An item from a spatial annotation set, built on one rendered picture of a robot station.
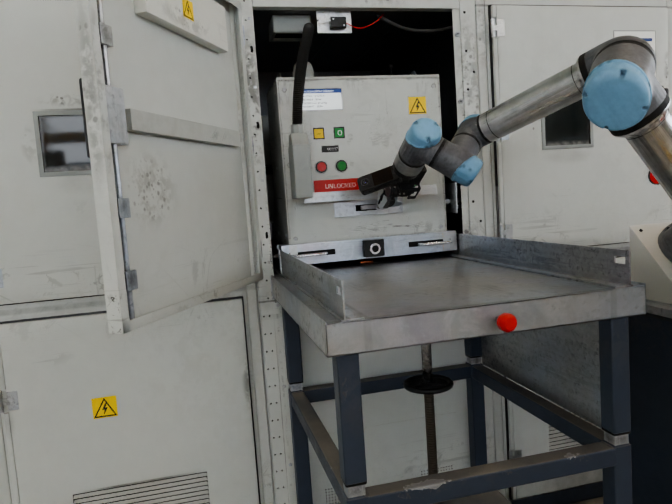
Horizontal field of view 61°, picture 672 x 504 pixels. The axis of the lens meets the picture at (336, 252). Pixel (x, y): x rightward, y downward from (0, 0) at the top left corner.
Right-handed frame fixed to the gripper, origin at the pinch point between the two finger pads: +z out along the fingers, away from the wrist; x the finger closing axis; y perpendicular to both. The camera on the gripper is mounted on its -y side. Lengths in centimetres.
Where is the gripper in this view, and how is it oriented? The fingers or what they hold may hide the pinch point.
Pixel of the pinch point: (379, 205)
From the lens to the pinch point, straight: 165.2
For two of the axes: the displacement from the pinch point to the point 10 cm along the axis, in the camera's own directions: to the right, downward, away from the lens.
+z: -2.0, 4.3, 8.8
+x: -1.8, -9.0, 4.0
